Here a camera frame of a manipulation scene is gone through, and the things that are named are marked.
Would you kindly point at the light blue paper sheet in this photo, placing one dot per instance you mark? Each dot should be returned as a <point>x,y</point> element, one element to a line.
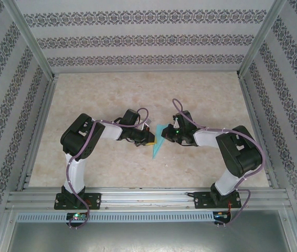
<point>159,135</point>

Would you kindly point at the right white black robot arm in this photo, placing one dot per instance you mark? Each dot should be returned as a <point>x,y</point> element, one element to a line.
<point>240,157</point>

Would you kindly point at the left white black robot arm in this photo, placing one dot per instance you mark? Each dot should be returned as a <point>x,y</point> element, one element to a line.
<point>80,141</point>

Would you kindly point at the grey metal sheet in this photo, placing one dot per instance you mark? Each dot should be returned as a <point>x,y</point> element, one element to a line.
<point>148,236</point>

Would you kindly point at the small LED controller board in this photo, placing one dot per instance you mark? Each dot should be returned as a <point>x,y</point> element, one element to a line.
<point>77,216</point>
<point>220,216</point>

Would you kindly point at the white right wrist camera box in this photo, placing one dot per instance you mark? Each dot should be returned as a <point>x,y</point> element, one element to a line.
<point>176,122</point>

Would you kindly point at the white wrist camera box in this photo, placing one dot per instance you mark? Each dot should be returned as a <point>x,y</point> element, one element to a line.
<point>148,124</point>
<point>176,122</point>

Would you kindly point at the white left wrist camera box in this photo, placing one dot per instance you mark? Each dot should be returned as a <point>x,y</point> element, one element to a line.
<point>148,124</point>

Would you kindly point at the aluminium mounting rail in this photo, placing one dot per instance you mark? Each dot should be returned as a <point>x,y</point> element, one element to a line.
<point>148,195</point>

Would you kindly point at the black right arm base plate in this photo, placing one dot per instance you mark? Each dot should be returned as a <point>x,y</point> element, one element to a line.
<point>202,200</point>

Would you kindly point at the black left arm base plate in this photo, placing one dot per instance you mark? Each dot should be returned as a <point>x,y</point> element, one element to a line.
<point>94,200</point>

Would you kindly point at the aluminium frame post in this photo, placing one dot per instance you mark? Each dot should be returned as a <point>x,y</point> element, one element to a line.
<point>261,36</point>
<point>29,36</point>

